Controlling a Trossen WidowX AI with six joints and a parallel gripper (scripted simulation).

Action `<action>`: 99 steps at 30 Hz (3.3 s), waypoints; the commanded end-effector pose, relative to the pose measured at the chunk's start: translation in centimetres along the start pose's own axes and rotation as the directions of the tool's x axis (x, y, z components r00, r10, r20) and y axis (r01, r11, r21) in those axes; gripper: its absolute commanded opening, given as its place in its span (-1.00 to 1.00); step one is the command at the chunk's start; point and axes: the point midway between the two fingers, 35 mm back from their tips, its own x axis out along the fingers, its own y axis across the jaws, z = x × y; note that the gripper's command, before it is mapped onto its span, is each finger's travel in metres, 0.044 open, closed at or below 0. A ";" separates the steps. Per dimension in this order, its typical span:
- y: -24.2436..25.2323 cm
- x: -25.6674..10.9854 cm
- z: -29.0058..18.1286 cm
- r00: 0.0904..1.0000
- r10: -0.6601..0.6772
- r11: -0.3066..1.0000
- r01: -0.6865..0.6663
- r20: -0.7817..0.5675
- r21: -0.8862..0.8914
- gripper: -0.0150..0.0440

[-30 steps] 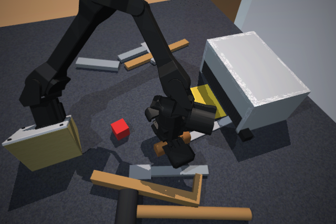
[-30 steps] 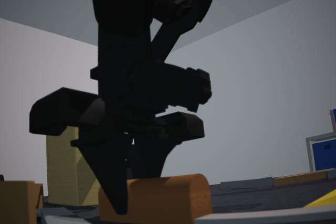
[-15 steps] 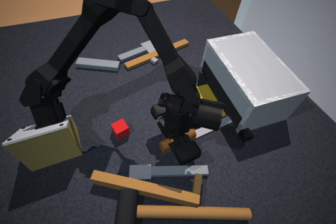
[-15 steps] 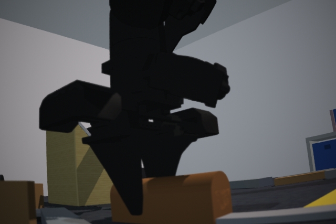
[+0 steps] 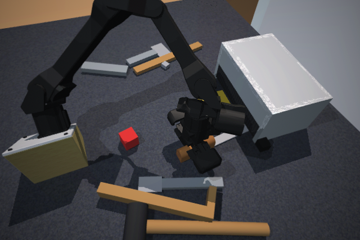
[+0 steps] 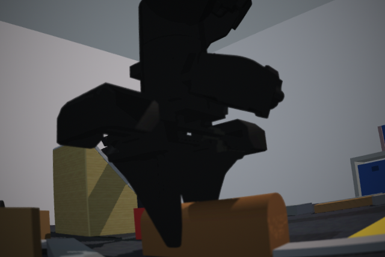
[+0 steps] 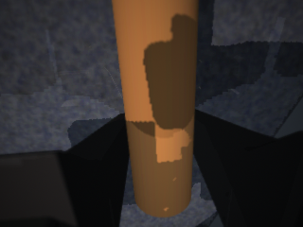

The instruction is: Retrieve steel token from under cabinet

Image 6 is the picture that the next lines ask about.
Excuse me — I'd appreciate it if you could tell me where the red cube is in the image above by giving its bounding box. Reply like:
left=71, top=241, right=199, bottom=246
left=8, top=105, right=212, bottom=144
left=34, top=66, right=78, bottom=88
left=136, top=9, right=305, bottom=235
left=134, top=208, right=145, bottom=240

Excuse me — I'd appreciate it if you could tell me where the tan wooden stick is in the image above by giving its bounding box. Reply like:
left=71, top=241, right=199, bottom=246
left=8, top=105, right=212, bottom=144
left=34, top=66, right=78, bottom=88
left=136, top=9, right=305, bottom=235
left=314, top=196, right=373, bottom=213

